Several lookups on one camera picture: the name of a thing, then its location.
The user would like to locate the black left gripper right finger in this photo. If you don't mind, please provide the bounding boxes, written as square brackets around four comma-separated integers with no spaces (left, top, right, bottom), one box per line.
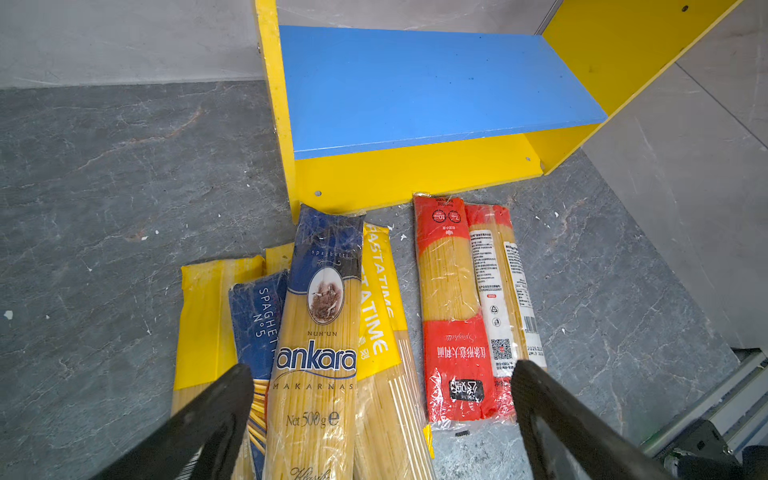
[511,360,671,479]

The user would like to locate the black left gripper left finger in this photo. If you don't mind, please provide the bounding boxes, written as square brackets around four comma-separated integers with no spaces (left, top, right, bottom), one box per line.
[94,364,255,479]

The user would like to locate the red white-label spaghetti bag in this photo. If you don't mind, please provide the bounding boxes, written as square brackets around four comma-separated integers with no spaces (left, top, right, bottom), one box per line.
[466,204,547,422]

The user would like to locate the blue lower shelf board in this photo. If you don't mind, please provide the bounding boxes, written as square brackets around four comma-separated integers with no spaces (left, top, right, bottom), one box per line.
[280,25,606,160]

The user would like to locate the blue Ankara spaghetti bag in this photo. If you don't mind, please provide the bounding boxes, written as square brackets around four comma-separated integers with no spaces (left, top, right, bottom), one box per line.
[263,205,363,479]

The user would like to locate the dark blue spaghetti No5 bag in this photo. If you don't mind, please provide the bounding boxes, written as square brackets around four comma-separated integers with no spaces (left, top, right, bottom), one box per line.
[229,270,288,479]

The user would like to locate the yellow Pastatime spaghetti bag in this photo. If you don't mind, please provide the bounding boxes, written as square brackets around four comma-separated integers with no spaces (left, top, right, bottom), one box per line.
[353,223,435,479]

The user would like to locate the yellow shelf unit frame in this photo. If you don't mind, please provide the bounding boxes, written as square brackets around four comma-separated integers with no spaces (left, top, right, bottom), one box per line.
[254,1,734,213]

